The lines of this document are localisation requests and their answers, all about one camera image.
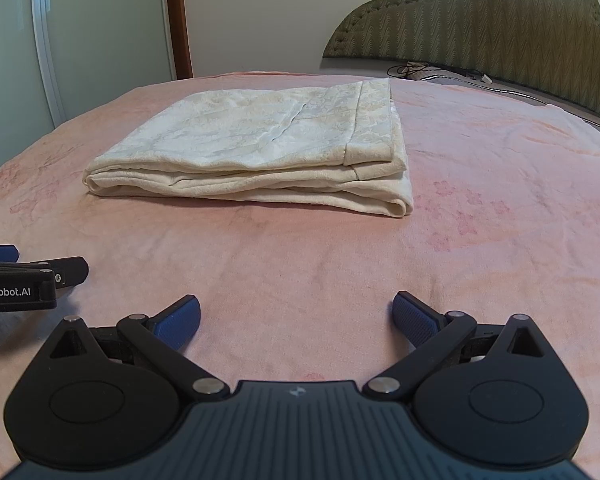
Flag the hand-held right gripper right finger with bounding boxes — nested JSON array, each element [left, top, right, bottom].
[[362, 291, 553, 401]]

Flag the brown wooden door frame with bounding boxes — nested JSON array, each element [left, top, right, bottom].
[[164, 0, 195, 81]]

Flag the pink blanket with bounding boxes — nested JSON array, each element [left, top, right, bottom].
[[0, 71, 600, 476]]

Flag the grey bedding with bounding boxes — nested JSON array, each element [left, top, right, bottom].
[[395, 66, 600, 136]]

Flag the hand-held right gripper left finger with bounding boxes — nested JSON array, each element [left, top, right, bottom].
[[47, 295, 229, 401]]

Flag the black cable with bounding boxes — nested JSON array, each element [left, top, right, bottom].
[[386, 61, 600, 113]]

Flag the cream pants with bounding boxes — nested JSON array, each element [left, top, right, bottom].
[[83, 78, 415, 219]]

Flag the green quilted headboard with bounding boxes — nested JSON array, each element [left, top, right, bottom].
[[322, 0, 600, 123]]

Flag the white wardrobe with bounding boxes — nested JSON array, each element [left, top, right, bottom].
[[0, 0, 178, 133]]

